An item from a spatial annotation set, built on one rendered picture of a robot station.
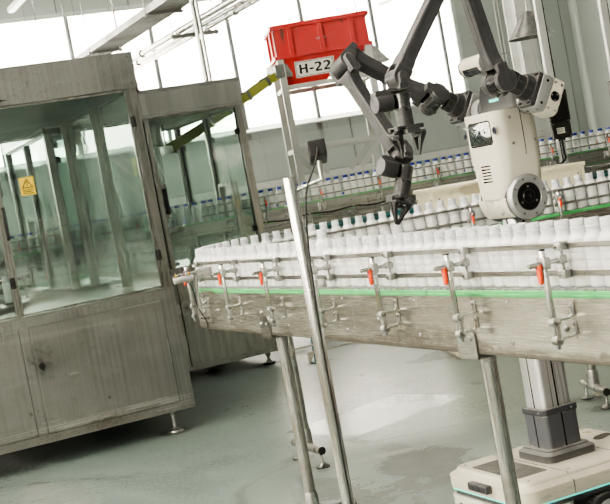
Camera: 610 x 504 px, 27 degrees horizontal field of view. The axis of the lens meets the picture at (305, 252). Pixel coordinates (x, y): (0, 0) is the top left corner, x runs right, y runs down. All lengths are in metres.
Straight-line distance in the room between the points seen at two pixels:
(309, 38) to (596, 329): 8.50
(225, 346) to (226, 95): 1.97
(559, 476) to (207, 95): 6.17
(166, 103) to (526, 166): 5.72
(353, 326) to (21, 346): 3.66
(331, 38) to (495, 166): 7.06
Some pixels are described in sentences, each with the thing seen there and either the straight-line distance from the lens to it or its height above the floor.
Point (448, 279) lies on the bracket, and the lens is 3.44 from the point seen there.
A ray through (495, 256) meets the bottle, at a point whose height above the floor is 1.08.
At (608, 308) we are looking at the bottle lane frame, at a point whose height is 0.96.
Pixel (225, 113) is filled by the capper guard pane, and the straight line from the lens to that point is 9.99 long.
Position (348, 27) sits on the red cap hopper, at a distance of 11.38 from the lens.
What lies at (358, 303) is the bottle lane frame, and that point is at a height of 0.95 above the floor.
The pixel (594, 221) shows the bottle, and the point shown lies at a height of 1.16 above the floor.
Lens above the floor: 1.36
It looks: 3 degrees down
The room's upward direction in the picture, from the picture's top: 10 degrees counter-clockwise
